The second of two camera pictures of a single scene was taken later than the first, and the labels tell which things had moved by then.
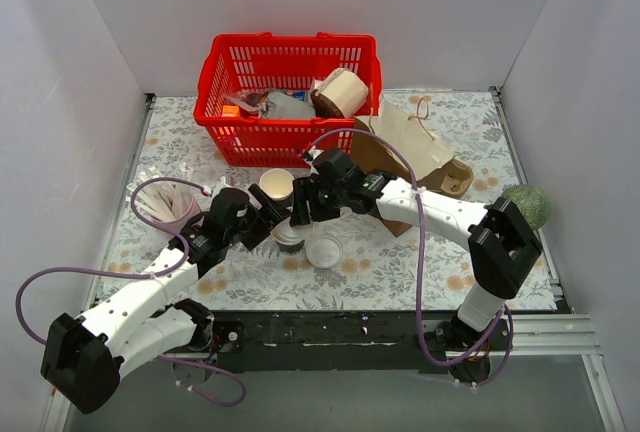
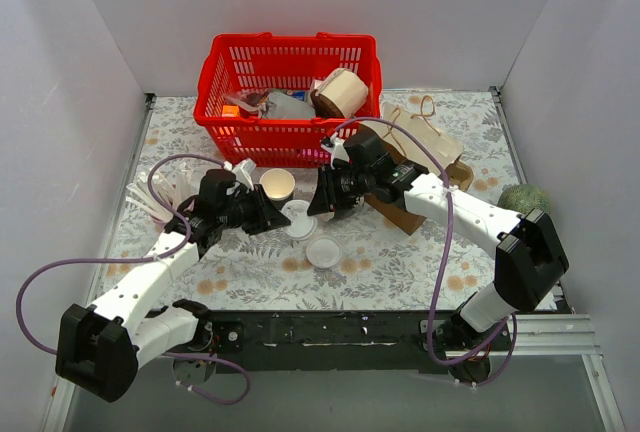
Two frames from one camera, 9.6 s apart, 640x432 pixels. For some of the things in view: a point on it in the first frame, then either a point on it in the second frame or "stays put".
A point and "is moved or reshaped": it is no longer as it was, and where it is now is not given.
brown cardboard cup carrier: (454, 179) stays put
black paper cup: (279, 185) stays put
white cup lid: (285, 233) is moved or reshaped
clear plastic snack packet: (249, 101) stays put
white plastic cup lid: (324, 251) stays put
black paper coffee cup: (291, 248) to (300, 232)
